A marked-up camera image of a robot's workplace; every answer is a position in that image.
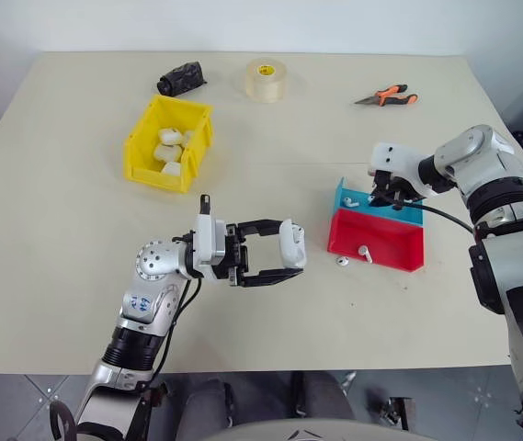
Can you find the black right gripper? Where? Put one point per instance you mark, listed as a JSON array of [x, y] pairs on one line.
[[387, 178]]

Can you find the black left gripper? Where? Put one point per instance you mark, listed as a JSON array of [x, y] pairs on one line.
[[235, 257]]

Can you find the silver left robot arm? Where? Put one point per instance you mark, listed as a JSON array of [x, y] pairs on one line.
[[155, 262]]

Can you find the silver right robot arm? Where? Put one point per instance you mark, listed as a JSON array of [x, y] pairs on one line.
[[472, 147]]

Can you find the yellow plastic bin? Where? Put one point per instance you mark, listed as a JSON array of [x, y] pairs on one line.
[[139, 151]]

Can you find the blue plastic tray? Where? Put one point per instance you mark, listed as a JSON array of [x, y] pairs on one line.
[[408, 212]]

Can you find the red plastic tray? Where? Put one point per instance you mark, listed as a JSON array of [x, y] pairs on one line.
[[380, 239]]

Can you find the translucent tape roll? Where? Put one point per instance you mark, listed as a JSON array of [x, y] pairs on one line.
[[265, 82]]

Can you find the beige rounded robot torso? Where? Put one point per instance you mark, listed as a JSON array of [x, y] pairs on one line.
[[325, 432]]

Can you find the black plastic bag roll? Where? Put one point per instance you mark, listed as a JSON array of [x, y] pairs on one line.
[[182, 79]]

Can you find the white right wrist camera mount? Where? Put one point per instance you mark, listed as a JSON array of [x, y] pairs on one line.
[[394, 156]]

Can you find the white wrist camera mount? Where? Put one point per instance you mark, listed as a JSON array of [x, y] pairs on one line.
[[394, 156], [206, 239]]

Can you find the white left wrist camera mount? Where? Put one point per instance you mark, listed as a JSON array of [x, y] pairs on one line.
[[206, 239]]

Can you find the rusty metal bracket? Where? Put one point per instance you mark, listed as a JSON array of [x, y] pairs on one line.
[[157, 397], [396, 413]]

